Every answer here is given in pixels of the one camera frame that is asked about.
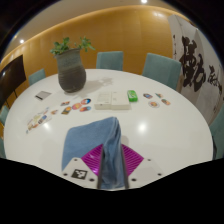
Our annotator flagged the dark square sticker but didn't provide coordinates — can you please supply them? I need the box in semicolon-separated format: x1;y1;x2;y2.
60;105;73;116

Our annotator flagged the blue towel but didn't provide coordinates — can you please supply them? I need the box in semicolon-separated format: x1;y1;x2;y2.
61;116;127;190

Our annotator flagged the potted plant in grey pot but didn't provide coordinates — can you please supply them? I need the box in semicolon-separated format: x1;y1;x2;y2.
49;36;96;94

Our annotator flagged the white flat box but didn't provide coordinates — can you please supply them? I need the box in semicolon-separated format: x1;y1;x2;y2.
93;91;132;111

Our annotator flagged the green small case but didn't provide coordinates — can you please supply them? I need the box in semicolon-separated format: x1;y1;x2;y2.
126;89;139;103

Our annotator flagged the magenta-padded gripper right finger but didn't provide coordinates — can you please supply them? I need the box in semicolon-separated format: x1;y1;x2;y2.
119;143;165;190

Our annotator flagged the calligraphy folding screen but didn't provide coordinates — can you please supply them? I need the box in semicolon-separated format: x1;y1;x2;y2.
167;13;224;126

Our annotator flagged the black wall screen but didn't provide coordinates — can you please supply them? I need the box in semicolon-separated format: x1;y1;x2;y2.
0;54;28;108

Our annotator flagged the round orange sticker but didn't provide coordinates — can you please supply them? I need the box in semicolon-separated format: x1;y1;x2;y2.
79;105;92;113
71;102;83;111

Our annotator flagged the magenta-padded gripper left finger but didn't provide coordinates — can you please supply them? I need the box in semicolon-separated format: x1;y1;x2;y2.
61;143;104;190

